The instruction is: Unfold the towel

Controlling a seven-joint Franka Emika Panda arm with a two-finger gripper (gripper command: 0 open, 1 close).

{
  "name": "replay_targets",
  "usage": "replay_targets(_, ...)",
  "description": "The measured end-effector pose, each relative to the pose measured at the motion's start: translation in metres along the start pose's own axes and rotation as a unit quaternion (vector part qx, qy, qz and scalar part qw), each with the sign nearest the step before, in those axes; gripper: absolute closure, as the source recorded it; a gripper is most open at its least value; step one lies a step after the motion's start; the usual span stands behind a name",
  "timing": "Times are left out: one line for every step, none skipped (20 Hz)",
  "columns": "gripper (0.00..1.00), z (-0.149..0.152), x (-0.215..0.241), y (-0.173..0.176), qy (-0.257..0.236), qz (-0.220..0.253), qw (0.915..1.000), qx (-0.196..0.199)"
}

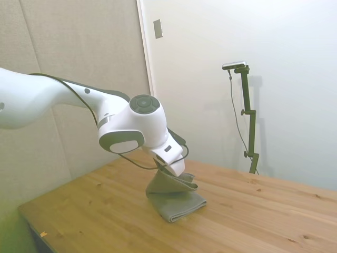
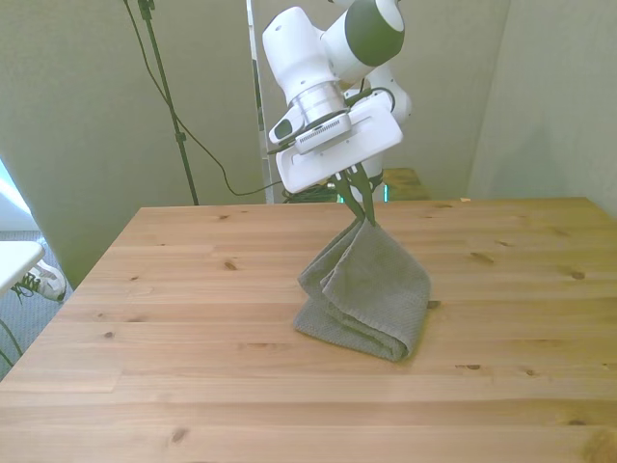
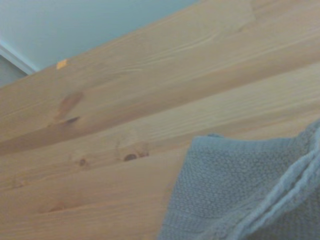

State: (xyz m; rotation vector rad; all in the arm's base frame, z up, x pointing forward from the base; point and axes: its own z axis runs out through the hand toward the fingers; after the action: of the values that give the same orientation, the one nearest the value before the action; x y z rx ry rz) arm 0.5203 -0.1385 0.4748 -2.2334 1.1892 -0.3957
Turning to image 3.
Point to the blue-grey woven towel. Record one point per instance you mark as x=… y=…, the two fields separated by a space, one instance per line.
x=225 y=190

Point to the white skirting board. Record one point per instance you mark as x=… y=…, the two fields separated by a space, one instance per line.
x=15 y=60

